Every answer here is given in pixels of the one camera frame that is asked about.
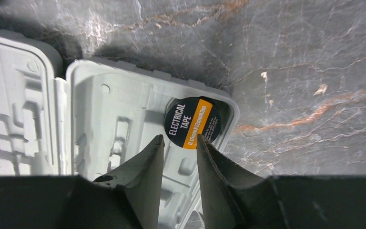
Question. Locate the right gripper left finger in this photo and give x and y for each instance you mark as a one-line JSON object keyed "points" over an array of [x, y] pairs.
{"points": [[140, 180]]}

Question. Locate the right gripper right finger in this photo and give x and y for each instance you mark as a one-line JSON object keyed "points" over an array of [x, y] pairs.
{"points": [[232, 197]]}

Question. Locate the grey plastic tool case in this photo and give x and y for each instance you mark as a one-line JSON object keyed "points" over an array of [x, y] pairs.
{"points": [[93, 116]]}

